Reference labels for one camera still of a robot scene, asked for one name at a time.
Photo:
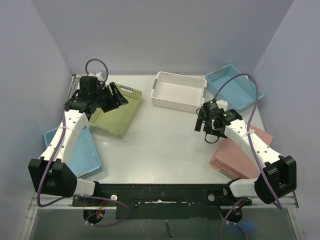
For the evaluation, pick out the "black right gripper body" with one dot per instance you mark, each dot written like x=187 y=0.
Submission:
x=203 y=122

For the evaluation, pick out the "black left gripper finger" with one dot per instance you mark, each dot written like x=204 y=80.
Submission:
x=119 y=100
x=115 y=90

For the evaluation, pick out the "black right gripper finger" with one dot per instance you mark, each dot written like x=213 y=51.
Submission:
x=207 y=128
x=199 y=122

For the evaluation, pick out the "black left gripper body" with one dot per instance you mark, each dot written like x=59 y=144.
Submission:
x=104 y=98

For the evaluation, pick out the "green perforated plastic basket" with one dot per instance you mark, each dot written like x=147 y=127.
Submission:
x=117 y=122

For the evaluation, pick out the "pink perforated plastic basket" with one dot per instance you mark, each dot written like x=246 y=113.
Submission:
x=230 y=160

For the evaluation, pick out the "blue basket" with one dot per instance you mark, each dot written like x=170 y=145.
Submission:
x=240 y=93
x=84 y=160

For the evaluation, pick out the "white perforated plastic basket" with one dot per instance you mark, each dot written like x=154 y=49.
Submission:
x=178 y=92

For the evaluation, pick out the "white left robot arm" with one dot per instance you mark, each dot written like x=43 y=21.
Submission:
x=50 y=173

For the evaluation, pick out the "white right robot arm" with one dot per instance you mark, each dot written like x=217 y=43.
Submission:
x=278 y=173

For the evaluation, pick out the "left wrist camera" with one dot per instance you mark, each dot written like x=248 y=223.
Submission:
x=101 y=75

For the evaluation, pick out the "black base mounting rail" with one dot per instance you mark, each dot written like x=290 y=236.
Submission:
x=161 y=201

